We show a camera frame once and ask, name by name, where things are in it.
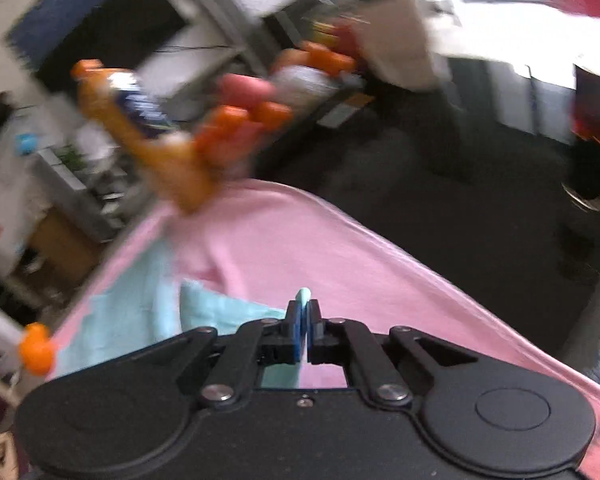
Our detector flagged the light blue t-shirt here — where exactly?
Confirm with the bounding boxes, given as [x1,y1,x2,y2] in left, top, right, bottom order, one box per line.
[53,238,285,378]

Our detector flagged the orange plush toy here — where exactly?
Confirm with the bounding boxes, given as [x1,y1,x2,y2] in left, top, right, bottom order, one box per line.
[18,323,56,376]

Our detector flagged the wooden bottle rack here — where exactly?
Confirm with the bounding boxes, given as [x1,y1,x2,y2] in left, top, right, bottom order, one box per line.
[71,60,218,214]

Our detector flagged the black television screen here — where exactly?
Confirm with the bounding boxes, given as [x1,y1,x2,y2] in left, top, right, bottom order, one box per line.
[4,0,187,98]

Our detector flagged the orange toy blocks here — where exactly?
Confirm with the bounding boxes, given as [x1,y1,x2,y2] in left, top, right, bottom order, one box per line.
[192,41,356,170]

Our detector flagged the pink blanket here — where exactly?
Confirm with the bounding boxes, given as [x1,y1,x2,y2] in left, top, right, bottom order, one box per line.
[44,179,600,480]

